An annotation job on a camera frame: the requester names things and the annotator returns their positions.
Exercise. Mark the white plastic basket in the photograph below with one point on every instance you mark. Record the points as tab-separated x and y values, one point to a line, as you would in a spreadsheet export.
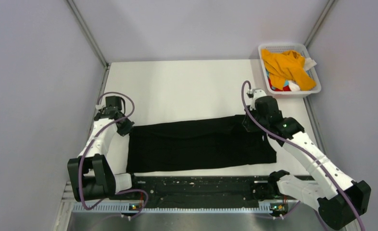
279	47

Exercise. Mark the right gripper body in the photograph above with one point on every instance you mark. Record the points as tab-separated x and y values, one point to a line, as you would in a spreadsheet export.
261	121

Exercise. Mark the orange t shirt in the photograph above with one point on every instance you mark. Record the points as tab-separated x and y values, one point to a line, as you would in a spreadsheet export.
288	65

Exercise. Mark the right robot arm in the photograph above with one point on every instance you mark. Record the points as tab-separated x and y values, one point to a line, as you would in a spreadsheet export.
337	198

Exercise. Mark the black t shirt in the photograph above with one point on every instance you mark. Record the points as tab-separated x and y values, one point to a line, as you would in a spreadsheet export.
197	144

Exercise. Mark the red blue cloth in basket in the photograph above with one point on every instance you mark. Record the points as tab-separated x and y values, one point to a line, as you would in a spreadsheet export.
278	84

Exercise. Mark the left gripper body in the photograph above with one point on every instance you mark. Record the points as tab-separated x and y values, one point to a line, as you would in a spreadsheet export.
120	112

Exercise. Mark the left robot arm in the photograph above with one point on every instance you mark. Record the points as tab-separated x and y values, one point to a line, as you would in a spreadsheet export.
90	174

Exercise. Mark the white cloth in basket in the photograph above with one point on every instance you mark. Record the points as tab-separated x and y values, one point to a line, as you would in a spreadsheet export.
309	63

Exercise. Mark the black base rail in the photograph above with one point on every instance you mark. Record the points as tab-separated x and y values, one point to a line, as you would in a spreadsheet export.
202	192

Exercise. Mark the white cable duct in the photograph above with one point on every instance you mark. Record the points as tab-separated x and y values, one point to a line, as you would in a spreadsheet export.
127	207

